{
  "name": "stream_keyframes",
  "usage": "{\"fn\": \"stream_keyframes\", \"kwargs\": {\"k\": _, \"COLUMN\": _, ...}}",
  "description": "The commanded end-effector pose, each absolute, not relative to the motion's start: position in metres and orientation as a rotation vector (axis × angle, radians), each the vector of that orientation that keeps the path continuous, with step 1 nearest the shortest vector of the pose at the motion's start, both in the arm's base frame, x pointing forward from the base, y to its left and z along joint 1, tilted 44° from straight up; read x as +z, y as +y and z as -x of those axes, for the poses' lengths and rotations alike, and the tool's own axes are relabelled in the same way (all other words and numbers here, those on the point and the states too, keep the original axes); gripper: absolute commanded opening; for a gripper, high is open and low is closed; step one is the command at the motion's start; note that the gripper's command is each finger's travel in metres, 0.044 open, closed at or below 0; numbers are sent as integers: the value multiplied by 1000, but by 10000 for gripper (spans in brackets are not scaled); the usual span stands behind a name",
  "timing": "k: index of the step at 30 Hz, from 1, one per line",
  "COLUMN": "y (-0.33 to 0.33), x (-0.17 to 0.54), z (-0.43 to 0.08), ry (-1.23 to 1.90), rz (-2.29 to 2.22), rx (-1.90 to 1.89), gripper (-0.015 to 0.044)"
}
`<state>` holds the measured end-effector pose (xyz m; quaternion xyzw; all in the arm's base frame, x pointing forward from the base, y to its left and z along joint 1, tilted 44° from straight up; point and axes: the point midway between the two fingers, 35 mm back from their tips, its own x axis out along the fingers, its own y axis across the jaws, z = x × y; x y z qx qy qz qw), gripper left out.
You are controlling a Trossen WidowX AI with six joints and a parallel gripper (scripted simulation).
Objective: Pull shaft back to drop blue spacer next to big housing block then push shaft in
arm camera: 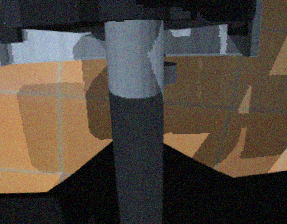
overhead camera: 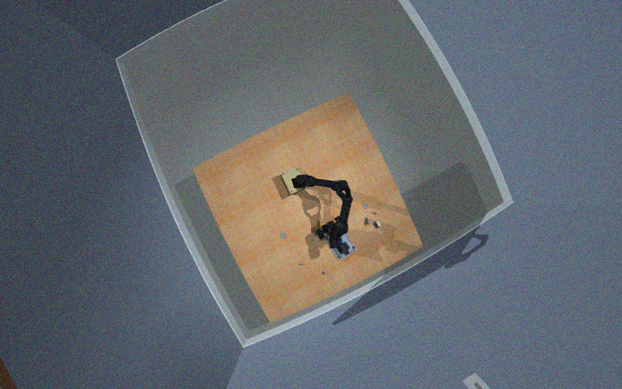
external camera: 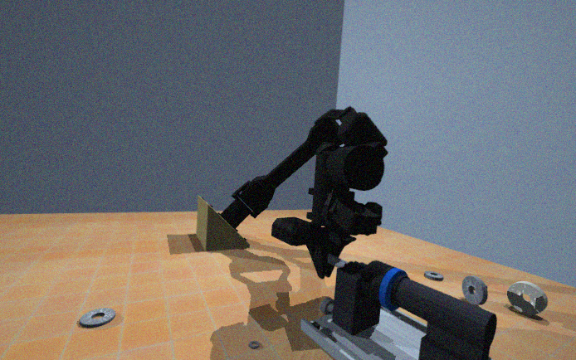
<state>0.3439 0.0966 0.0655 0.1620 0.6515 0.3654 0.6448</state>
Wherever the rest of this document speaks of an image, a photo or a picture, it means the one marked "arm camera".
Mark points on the grey cylinder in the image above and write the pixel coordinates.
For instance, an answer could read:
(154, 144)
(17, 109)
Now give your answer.
(135, 74)

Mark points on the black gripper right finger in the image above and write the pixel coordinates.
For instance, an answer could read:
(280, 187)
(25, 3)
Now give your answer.
(196, 194)

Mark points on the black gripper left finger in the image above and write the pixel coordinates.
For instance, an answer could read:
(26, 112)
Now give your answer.
(87, 197)

